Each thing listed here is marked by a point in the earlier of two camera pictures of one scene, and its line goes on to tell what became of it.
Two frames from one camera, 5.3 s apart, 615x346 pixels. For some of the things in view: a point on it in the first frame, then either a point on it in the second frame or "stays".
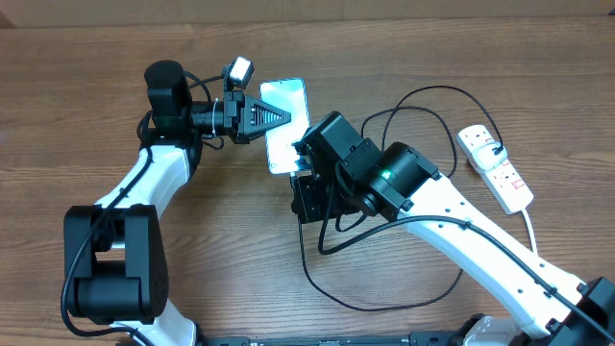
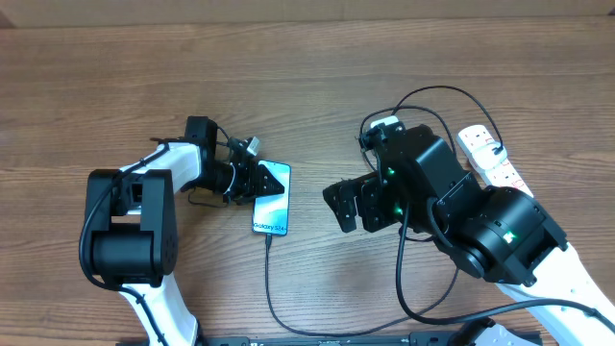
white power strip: [504, 184] stays
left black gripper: [237, 105] -> [251, 181]
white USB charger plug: [484, 157] stays
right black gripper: [311, 207] -> [375, 197]
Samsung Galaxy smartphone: [287, 95] -> [271, 211]
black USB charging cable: [454, 137] -> [288, 325]
